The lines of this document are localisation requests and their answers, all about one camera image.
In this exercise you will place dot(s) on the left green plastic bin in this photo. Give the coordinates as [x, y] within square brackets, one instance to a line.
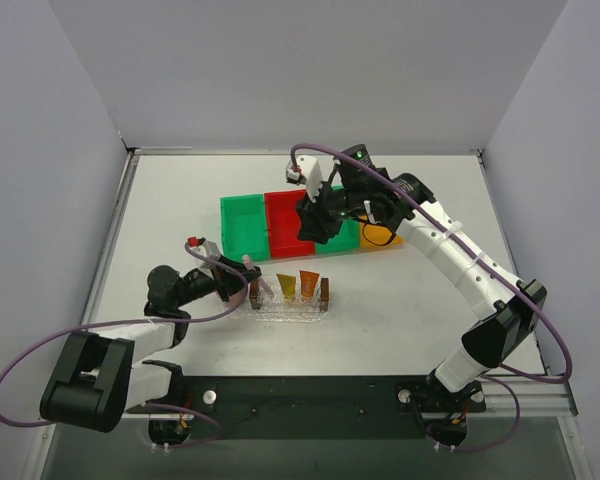
[244, 227]

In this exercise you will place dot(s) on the front aluminium rail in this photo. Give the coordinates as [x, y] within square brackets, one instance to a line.
[504, 394]

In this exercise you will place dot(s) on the orange plastic bin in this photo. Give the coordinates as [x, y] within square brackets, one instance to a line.
[375, 236]

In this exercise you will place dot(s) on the clear textured glass tray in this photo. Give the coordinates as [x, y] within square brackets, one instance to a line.
[277, 309]

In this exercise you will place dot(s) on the white toothbrush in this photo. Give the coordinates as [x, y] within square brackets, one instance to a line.
[249, 264]

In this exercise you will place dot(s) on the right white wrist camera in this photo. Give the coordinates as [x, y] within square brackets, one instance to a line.
[305, 171]

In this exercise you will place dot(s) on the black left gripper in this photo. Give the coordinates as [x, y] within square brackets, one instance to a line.
[228, 282]

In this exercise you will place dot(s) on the orange toothpaste tube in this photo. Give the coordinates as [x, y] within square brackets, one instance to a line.
[308, 284]

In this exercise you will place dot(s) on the brown tray handle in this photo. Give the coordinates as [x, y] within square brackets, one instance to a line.
[254, 295]
[324, 295]

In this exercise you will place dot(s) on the yellow toothpaste tube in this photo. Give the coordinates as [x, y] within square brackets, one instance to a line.
[288, 286]

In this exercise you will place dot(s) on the red plastic bin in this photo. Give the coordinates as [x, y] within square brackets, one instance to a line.
[284, 224]

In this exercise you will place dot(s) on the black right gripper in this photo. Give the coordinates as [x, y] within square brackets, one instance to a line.
[321, 211]

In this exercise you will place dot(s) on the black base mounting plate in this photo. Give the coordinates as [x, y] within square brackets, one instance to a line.
[311, 408]

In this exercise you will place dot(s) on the green plastic bin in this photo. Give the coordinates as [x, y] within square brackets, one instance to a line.
[244, 227]
[347, 239]

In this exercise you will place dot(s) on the pink plastic cup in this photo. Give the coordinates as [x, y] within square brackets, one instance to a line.
[236, 300]

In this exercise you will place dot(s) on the right green plastic bin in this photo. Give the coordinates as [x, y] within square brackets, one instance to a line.
[347, 239]

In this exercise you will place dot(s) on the aluminium table edge rail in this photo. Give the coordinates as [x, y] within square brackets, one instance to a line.
[209, 177]

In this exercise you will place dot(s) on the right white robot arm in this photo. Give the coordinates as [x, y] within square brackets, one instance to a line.
[506, 307]

